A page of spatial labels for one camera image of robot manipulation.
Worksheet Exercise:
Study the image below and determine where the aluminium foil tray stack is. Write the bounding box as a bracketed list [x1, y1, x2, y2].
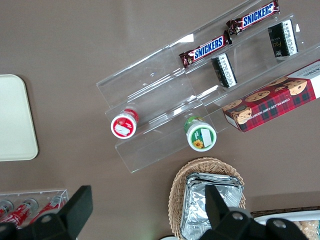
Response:
[180, 172, 245, 240]

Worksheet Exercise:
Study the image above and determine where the clear acrylic bottle rack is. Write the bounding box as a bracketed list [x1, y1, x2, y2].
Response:
[0, 188, 70, 226]

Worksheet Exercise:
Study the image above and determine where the small black snack box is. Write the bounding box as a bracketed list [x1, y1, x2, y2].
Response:
[211, 52, 238, 89]
[267, 19, 299, 59]

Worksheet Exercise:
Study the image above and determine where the clear acrylic stepped shelf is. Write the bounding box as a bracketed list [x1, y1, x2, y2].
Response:
[95, 0, 320, 174]

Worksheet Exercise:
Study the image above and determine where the clear bag of crackers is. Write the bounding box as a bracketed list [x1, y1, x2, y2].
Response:
[293, 219, 320, 240]

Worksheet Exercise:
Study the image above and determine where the dark brown woven mat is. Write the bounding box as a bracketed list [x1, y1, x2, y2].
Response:
[250, 205, 320, 219]

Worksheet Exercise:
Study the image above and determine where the beige rectangular serving tray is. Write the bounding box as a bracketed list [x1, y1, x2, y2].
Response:
[0, 73, 39, 162]

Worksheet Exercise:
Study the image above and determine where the oval light wicker basket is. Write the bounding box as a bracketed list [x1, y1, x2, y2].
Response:
[167, 156, 247, 240]

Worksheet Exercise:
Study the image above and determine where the red tartan cookie box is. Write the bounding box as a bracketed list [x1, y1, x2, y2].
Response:
[221, 59, 320, 134]

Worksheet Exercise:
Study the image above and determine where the white rectangular snack tray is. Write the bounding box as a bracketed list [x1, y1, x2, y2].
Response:
[253, 209, 320, 240]

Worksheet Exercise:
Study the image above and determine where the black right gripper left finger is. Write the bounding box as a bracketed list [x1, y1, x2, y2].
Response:
[29, 184, 94, 240]

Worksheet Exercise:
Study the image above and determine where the Snickers chocolate bar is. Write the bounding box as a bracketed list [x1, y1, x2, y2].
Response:
[225, 0, 281, 36]
[178, 30, 233, 69]

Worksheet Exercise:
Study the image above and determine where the red lidded yogurt cup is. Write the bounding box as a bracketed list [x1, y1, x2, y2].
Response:
[110, 108, 140, 140]

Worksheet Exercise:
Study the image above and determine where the green lidded yogurt cup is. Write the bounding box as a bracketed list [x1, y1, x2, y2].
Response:
[183, 115, 218, 152]

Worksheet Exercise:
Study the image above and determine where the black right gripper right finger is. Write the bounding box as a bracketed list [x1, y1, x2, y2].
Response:
[199, 184, 309, 240]

